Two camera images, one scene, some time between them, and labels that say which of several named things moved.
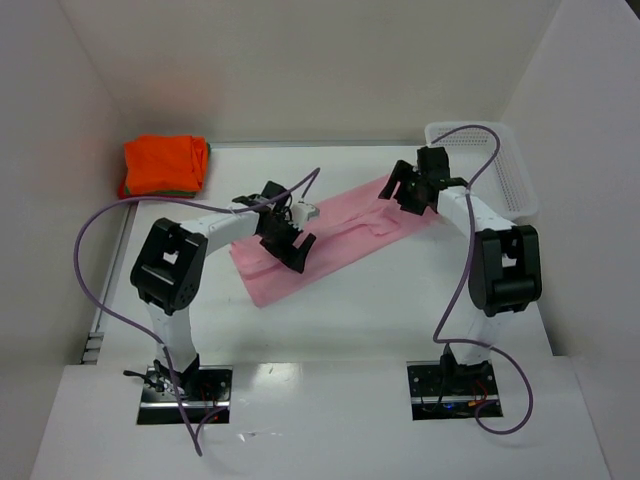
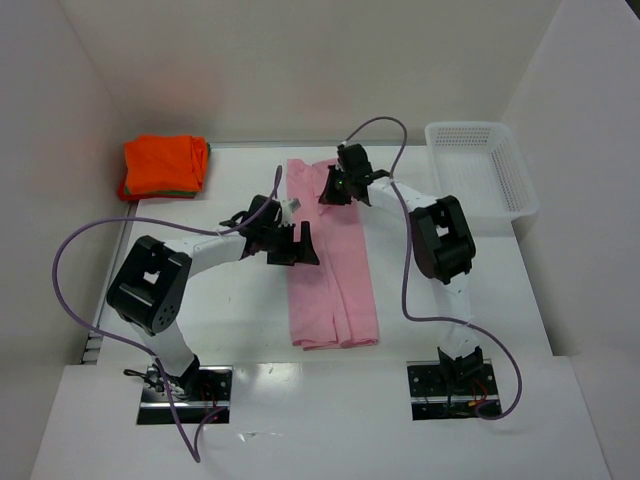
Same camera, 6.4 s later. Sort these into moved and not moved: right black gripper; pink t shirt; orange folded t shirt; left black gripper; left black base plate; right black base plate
Moved: pink t shirt; right black gripper
Not moved: left black gripper; left black base plate; right black base plate; orange folded t shirt
